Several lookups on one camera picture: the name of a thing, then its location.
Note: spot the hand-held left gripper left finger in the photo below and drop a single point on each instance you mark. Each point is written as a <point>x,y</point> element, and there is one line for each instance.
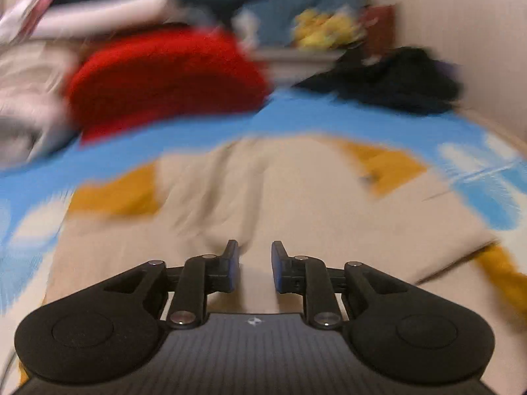
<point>232,265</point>

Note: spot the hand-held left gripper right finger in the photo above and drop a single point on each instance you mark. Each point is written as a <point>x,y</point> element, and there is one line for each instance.
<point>278,267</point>

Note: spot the beige and yellow jacket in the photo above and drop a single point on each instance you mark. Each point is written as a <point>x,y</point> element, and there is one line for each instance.
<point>288,197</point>

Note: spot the black clothes pile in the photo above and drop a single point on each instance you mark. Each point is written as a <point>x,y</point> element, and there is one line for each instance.
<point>391,82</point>

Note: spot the blue white printed bed sheet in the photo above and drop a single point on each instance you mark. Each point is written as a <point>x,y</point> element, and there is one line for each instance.
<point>288,115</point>

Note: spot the red folded blanket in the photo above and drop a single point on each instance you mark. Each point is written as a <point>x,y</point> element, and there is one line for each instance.
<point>164,78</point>

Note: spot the grey window sill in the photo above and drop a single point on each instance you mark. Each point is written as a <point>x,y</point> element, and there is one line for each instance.
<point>296,54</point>

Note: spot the white plush toy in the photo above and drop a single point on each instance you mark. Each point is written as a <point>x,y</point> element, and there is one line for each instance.
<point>247,26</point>

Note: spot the yellow plush toy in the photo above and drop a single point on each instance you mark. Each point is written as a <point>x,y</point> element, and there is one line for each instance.
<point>343,28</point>
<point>311,28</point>

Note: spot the white speckled folded quilt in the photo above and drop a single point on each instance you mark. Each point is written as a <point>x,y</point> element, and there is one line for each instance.
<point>24,135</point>

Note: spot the white folded duvet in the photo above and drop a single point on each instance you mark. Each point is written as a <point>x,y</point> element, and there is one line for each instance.
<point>103,12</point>

